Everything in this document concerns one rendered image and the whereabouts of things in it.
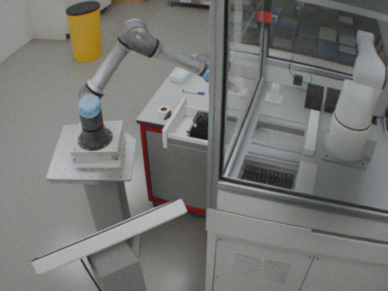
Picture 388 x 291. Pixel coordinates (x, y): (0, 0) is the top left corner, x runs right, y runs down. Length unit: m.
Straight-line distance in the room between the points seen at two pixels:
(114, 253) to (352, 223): 0.85
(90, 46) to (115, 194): 2.65
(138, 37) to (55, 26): 3.67
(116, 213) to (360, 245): 1.38
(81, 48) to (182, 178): 2.52
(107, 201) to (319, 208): 1.24
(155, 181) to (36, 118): 1.70
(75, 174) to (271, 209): 0.99
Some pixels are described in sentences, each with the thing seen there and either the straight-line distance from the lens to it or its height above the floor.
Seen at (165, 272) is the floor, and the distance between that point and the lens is 2.52.
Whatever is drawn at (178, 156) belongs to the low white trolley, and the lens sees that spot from 2.40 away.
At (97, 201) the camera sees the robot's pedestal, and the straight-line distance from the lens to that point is 2.30.
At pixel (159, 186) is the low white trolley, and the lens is 2.63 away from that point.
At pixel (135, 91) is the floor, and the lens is 4.00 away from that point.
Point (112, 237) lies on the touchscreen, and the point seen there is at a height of 1.18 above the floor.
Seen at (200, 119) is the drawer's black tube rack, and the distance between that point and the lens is 2.06.
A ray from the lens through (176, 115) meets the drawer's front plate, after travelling 2.07.
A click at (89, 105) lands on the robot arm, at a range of 1.97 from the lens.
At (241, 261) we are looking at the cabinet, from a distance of 1.82.
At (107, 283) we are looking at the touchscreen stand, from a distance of 1.36.
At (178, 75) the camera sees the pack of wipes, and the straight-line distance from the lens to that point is 2.61.
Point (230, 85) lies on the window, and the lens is 1.23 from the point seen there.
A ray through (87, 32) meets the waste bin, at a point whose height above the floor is 0.38.
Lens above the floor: 2.12
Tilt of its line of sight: 40 degrees down
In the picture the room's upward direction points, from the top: straight up
